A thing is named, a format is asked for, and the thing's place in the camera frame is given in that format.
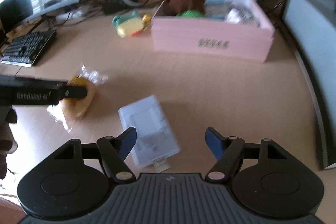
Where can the pink open cardboard box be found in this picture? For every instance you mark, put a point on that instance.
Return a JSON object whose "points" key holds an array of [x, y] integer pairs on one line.
{"points": [[212, 36]]}

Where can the right computer monitor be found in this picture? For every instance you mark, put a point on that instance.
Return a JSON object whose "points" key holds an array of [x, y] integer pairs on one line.
{"points": [[310, 27]]}

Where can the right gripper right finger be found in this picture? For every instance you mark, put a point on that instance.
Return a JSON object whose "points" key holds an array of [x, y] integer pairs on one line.
{"points": [[227, 151]]}

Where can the white paper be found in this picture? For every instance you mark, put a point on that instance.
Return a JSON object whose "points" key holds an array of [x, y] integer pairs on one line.
{"points": [[239, 13]]}

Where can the person's left hand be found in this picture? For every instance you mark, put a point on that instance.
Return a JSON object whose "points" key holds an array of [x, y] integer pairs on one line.
{"points": [[8, 143]]}

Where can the black keyboard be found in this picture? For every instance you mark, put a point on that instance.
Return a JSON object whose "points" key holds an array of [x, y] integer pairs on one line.
{"points": [[27, 50]]}

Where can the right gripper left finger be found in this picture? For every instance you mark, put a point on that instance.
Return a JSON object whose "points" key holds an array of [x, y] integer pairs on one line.
{"points": [[114, 151]]}

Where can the brown hair green doll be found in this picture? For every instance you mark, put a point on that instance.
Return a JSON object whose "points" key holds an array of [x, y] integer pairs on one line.
{"points": [[184, 8]]}

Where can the teal plastic toy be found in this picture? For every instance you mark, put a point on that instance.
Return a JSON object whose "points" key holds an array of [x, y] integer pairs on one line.
{"points": [[119, 19]]}

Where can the blue white mask packet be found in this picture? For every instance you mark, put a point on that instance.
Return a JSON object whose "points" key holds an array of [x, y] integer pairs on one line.
{"points": [[218, 9]]}

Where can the yellow toy block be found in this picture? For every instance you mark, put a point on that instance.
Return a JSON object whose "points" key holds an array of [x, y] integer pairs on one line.
{"points": [[133, 26]]}

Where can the white power adapter box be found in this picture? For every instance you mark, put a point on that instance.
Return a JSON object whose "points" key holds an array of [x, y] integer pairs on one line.
{"points": [[156, 141]]}

